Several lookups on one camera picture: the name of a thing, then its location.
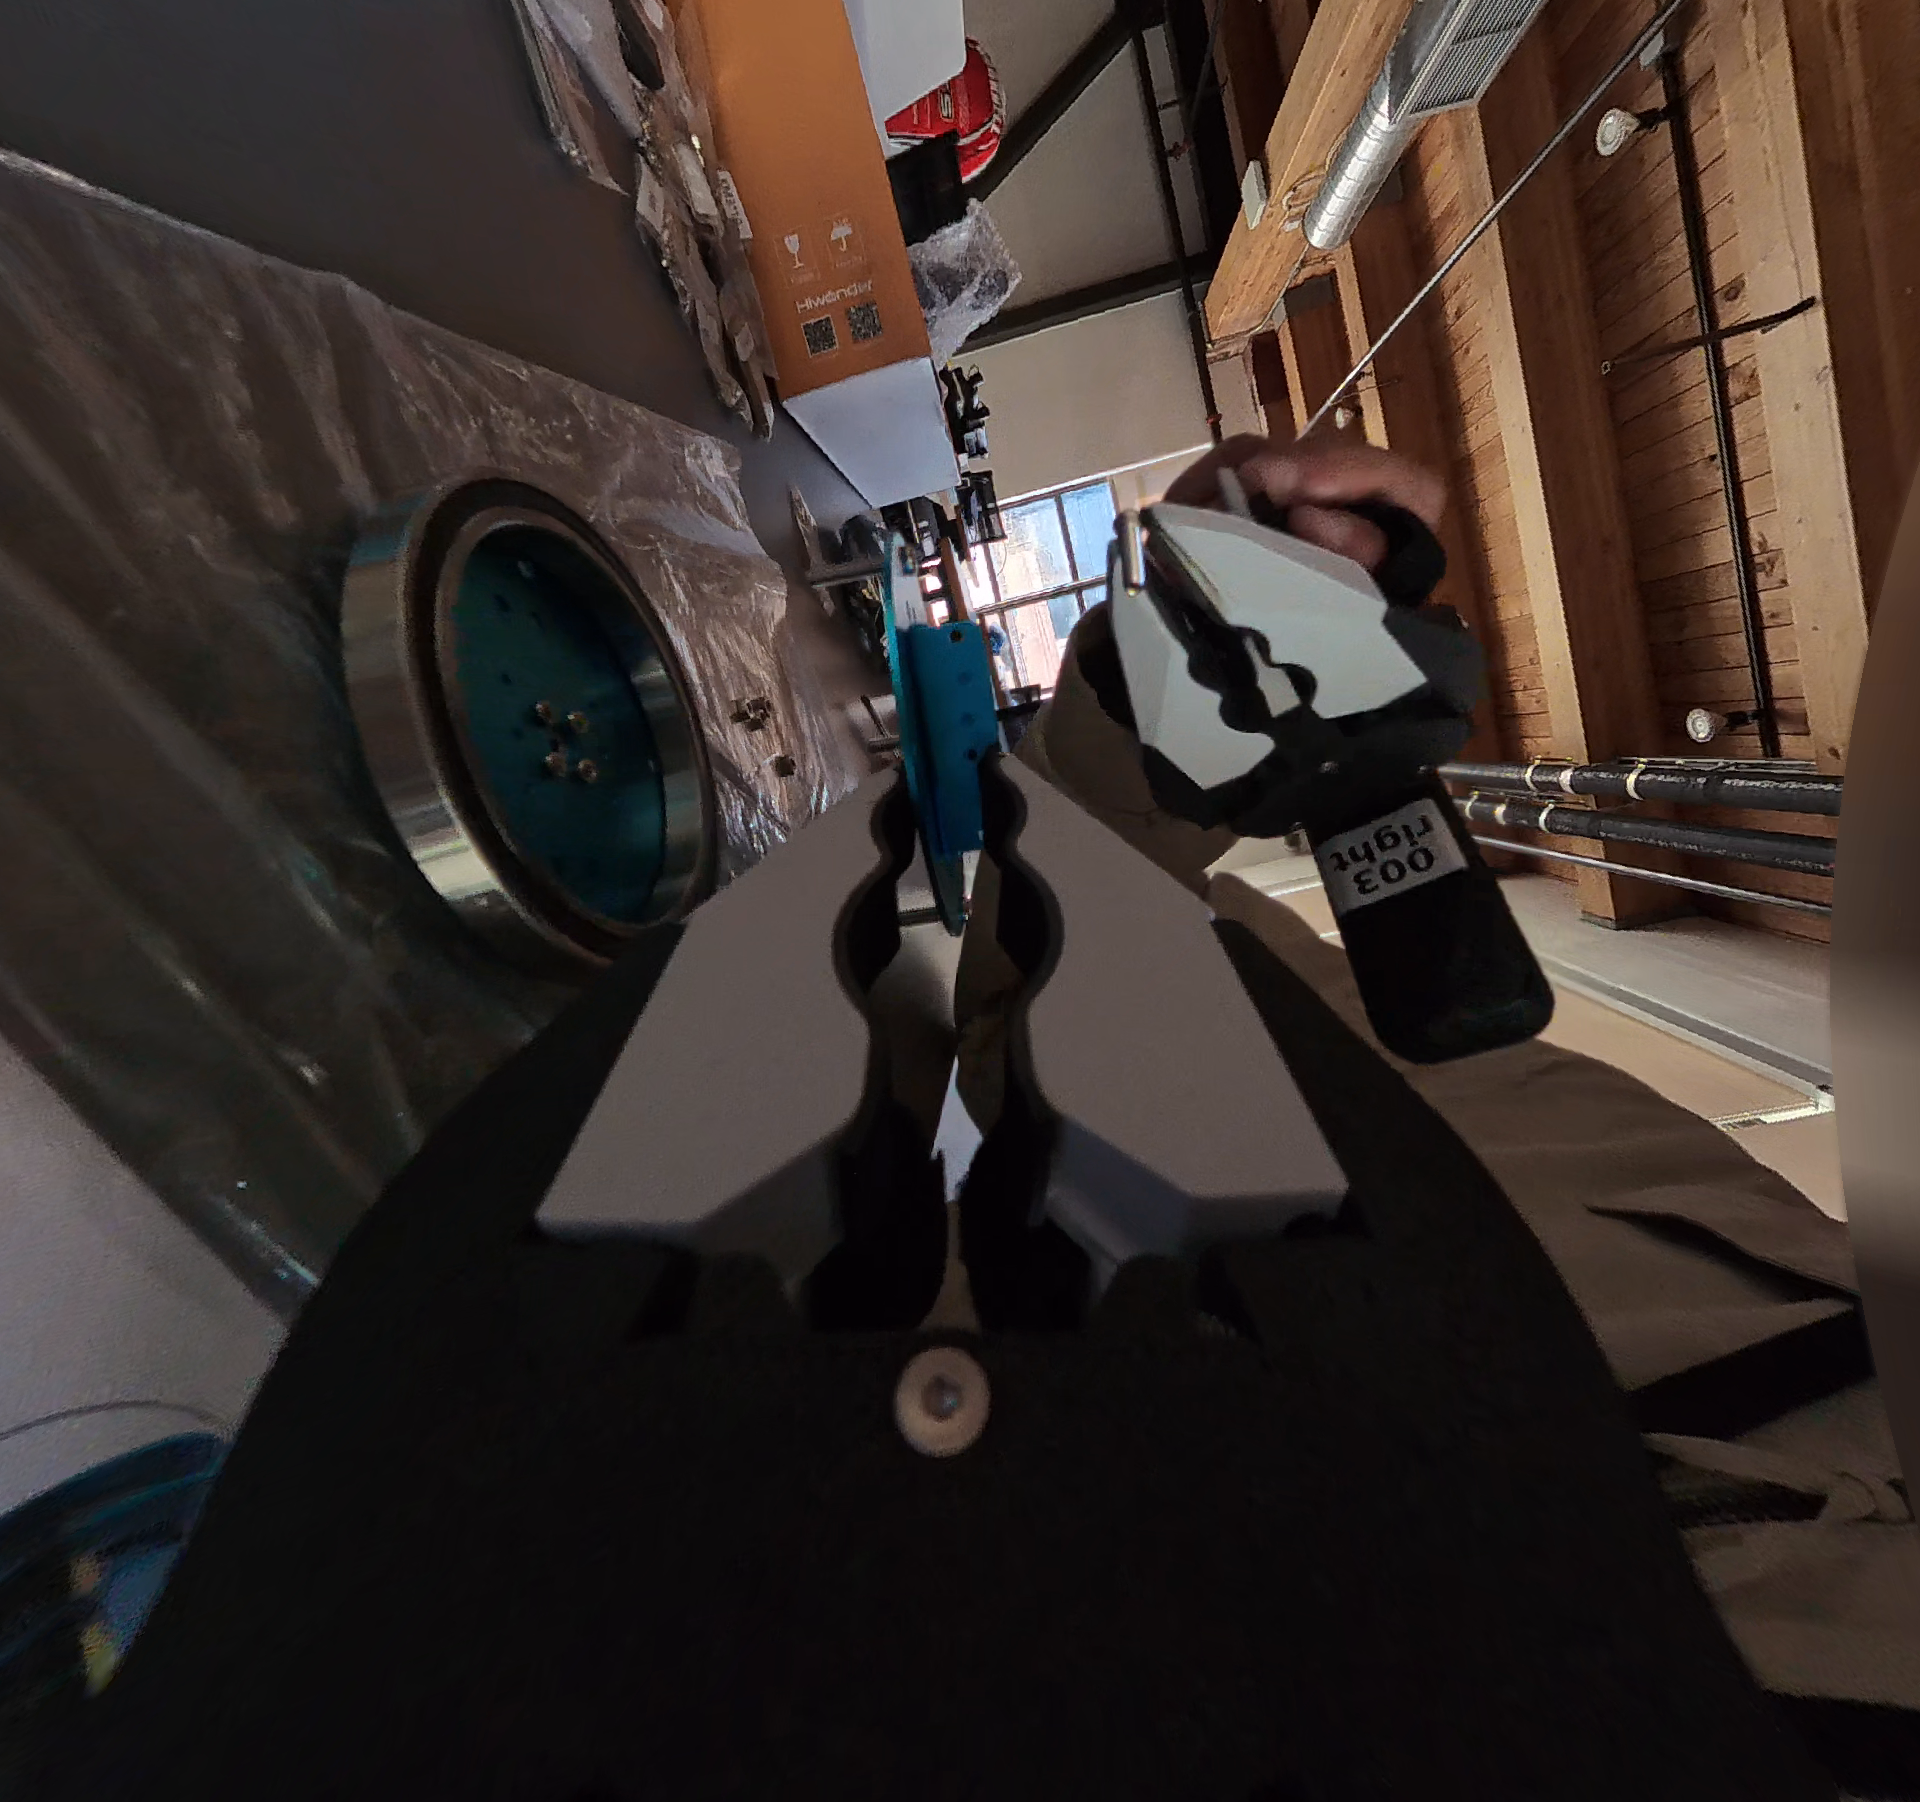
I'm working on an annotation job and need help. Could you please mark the black desk equipment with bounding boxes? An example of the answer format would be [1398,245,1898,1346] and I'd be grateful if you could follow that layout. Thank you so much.
[937,361,1007,552]

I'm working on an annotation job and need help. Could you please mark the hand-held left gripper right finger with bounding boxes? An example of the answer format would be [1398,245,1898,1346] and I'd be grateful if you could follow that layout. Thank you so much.
[960,752,1347,1337]

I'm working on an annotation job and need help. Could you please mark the clear plastic bag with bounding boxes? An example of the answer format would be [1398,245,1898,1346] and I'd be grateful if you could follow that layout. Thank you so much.
[0,150,909,1331]

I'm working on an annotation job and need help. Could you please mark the orange and white cardboard box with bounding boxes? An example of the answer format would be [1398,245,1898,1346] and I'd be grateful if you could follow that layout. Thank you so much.
[638,0,965,509]

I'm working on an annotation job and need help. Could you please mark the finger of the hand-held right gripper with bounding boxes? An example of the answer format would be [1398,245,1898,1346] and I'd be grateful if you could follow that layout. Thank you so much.
[1141,502,1429,723]
[1109,587,1299,797]

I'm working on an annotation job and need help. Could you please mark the gridded window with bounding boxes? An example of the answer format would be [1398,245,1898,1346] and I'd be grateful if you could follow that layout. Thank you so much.
[983,472,1218,723]

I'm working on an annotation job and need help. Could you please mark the person's right forearm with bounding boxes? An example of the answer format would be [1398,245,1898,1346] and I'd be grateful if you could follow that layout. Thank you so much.
[1007,613,1254,919]

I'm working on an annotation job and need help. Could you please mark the white instruction manual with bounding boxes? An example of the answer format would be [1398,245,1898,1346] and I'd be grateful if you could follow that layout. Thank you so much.
[0,1038,310,1698]

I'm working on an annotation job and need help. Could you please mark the red and white printed object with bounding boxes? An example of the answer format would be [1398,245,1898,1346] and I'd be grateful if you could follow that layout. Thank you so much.
[882,36,1000,199]

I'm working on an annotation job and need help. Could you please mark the silver bearing ring blue base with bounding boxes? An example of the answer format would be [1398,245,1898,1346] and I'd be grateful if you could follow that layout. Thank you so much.
[338,477,722,967]

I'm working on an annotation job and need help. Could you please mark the blue disc with square bracket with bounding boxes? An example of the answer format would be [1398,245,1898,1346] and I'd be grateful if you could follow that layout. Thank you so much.
[882,531,1003,937]

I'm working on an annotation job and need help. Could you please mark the person's right hand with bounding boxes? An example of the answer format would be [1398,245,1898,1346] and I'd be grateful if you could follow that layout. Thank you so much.
[1160,430,1453,560]

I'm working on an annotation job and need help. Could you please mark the crumpled bubble wrap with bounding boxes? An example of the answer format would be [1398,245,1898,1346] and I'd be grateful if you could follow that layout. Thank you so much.
[903,199,1025,363]

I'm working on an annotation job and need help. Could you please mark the pile of small screw bags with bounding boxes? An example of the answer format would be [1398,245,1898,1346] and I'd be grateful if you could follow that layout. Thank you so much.
[493,0,786,444]

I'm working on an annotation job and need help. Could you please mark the metal air duct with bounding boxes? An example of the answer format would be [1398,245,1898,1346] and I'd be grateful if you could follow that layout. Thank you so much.
[1303,0,1606,251]

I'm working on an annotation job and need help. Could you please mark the black wall pipes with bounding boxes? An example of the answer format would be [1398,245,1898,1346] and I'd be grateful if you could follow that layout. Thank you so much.
[1431,755,1843,881]

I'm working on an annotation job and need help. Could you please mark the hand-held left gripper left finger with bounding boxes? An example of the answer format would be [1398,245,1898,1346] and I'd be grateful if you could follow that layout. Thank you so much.
[532,774,947,1337]

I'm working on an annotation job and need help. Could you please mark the grey desk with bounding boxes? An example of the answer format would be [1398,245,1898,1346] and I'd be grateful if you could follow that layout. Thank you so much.
[0,0,902,1325]

